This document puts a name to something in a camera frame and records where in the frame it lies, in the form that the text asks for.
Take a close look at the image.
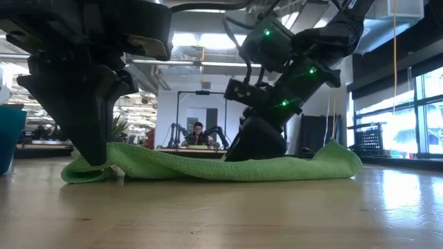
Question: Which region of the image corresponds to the teal plastic basket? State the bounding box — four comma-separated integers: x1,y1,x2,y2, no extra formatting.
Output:
0,105,27,176

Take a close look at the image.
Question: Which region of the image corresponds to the black fabric panel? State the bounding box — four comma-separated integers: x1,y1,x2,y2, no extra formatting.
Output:
299,113,343,150

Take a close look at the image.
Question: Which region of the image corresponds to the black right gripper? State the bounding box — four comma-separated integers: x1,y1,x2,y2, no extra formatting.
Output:
224,86,306,162

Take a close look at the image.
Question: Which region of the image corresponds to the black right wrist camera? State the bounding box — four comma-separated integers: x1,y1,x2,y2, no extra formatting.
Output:
224,78,275,109

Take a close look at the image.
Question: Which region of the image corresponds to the long ceiling light tube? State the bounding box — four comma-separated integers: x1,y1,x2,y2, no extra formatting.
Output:
130,59,263,69

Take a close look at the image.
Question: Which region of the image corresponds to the person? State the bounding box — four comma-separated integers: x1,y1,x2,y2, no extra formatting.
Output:
180,121,215,147

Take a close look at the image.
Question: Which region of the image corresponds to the black aluminium table frame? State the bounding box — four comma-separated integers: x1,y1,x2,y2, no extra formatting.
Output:
13,147,316,160

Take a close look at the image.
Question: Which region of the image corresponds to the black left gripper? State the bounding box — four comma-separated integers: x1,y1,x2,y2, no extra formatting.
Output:
0,0,174,167

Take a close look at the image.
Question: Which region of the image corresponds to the distant wooden table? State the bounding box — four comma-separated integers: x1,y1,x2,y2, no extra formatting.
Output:
155,147,228,154

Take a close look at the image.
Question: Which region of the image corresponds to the small potted artificial plant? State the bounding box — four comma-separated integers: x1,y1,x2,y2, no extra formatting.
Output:
110,113,131,144

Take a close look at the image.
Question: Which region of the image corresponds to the yellow hanging cable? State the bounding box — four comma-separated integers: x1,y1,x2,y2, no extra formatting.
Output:
390,0,398,116

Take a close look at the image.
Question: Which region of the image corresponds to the black perforated crate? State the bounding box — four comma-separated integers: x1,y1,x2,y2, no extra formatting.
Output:
347,121,389,156

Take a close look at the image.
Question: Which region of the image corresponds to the green microfiber towel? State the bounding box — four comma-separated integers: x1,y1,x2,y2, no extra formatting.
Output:
60,138,363,184

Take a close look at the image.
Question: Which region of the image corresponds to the dark door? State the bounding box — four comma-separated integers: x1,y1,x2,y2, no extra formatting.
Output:
206,107,219,129

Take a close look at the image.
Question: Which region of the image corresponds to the large window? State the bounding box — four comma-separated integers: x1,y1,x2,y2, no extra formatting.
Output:
352,65,443,158

